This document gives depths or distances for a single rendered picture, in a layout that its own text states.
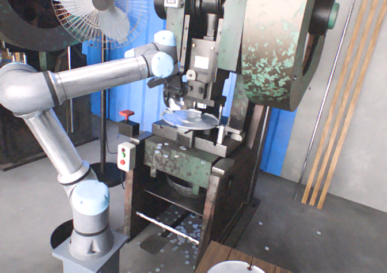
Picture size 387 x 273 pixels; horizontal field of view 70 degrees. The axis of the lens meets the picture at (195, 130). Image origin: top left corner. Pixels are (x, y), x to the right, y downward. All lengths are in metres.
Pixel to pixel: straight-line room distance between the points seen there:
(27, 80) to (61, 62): 1.88
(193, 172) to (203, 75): 0.48
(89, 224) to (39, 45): 1.59
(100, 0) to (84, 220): 1.31
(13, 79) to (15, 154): 1.87
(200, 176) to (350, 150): 1.56
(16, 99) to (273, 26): 0.75
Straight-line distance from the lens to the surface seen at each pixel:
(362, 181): 2.71
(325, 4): 1.27
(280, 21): 0.94
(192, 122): 1.36
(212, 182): 1.27
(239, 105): 1.61
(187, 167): 1.38
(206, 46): 1.38
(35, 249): 1.84
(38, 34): 2.32
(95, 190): 1.00
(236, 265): 1.25
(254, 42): 0.98
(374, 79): 2.49
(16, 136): 2.65
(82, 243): 1.06
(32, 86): 0.81
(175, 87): 1.13
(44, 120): 0.97
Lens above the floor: 1.23
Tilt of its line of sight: 20 degrees down
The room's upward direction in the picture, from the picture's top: 7 degrees clockwise
